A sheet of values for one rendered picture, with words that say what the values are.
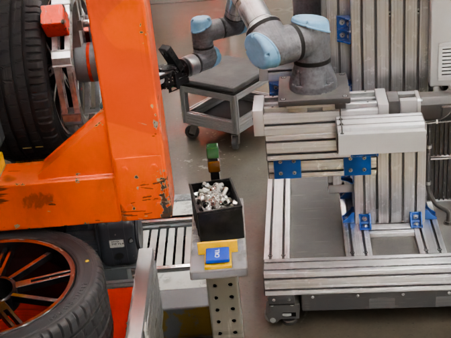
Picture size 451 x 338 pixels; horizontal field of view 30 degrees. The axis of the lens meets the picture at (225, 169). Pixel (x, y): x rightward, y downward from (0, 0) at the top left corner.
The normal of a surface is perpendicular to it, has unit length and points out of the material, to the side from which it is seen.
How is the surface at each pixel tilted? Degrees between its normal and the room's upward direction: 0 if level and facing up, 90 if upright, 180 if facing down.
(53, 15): 45
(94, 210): 90
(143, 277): 0
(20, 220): 90
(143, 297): 0
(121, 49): 90
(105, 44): 90
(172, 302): 0
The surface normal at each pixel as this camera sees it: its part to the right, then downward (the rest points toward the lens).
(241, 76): -0.09, -0.89
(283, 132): -0.07, 0.45
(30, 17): -0.06, -0.35
